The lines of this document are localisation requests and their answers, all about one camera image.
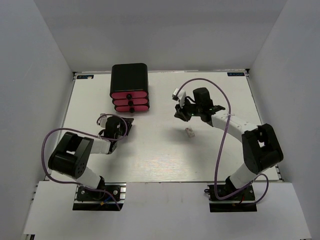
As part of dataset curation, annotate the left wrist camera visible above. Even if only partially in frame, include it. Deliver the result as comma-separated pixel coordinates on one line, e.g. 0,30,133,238
96,113,110,128

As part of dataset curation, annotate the black drawer cabinet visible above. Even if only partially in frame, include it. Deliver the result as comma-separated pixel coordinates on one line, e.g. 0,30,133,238
109,63,149,102

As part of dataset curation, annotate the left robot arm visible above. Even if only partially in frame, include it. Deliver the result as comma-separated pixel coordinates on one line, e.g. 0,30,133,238
47,113,134,200

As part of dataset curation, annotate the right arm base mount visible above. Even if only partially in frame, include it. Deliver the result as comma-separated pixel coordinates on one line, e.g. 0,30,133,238
204,184,257,213

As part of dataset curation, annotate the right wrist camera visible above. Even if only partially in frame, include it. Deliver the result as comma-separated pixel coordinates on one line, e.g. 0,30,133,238
172,88,187,108

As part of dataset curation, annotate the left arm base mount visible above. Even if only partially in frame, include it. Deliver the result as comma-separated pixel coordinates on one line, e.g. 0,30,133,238
72,183,127,212

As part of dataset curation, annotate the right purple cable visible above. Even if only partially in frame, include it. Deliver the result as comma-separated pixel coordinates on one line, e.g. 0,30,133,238
178,78,270,204

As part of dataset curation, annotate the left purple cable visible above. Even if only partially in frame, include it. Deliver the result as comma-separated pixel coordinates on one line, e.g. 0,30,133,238
41,113,130,211

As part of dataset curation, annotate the purple cable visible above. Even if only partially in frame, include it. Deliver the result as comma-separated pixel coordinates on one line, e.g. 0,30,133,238
178,78,270,204
41,113,130,211

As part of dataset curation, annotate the pink top drawer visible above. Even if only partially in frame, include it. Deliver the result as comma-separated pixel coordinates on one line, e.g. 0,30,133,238
110,91,148,100

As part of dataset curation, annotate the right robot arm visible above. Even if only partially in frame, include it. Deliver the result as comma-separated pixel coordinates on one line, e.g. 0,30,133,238
172,87,284,200

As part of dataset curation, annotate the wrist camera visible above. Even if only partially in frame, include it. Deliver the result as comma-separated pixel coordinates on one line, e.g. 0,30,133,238
96,113,110,128
172,88,187,108

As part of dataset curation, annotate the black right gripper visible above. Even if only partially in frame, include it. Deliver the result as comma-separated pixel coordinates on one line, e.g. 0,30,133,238
174,97,203,122

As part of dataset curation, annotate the white staples box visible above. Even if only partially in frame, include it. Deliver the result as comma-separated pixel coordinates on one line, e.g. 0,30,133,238
185,127,195,138

